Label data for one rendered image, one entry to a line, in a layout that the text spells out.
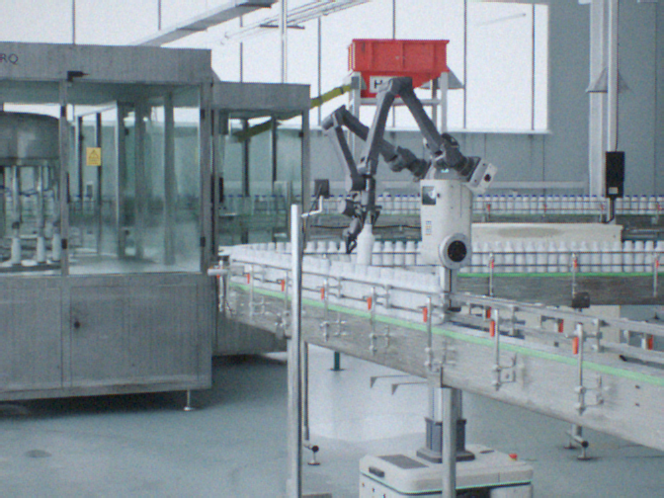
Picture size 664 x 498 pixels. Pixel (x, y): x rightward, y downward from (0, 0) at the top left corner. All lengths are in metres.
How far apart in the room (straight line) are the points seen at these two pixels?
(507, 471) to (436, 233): 1.07
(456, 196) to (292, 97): 5.23
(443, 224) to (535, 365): 1.98
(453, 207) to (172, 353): 3.34
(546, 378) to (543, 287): 3.47
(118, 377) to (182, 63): 2.04
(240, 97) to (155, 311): 2.69
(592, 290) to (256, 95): 4.28
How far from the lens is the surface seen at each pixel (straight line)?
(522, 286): 7.26
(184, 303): 8.66
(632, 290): 7.42
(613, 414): 3.57
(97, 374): 8.58
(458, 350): 4.30
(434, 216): 5.81
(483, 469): 5.84
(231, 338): 10.79
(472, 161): 5.67
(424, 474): 5.72
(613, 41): 11.67
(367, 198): 5.36
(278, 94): 10.85
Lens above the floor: 1.48
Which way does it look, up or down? 3 degrees down
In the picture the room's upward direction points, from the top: straight up
